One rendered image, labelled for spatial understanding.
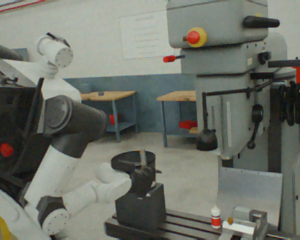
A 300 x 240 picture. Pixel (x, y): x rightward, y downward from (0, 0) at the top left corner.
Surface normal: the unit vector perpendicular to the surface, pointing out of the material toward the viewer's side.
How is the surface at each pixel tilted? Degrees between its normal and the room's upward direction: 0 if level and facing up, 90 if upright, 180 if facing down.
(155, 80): 90
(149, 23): 90
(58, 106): 61
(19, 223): 90
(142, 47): 90
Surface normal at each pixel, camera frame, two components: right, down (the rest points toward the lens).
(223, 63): -0.51, 0.24
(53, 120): -0.51, -0.25
